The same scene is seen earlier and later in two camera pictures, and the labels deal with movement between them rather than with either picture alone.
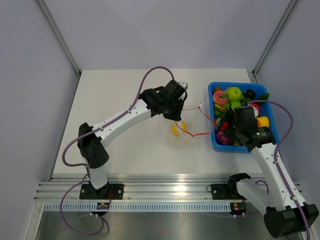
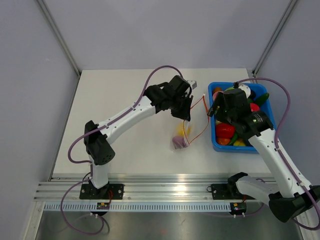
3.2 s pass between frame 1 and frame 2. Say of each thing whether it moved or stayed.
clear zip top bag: moved
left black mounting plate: stayed
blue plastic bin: stayed
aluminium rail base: stayed
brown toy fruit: stayed
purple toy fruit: moved
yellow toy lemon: moved
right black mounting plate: stayed
